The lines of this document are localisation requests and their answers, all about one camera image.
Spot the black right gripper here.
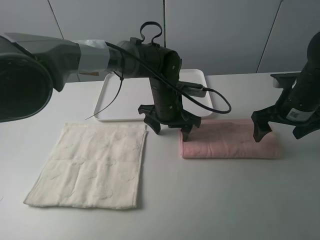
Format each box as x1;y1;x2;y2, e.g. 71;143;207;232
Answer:
251;72;320;143

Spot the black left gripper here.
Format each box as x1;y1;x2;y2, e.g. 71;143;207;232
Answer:
138;78;201;142

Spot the pink towel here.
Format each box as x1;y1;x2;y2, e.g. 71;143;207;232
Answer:
179;119;282;159

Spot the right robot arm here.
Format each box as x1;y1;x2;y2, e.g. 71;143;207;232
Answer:
251;33;320;143

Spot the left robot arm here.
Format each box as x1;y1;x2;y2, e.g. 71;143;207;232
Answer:
0;33;201;140

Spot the white rectangular plastic tray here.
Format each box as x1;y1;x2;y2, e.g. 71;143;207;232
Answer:
93;69;213;122

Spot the cream white towel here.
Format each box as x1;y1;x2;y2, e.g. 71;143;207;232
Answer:
24;123;148;210

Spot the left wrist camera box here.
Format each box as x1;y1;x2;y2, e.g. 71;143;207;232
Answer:
176;81;206;98

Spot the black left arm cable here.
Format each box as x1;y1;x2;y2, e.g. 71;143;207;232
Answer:
84;21;232;121

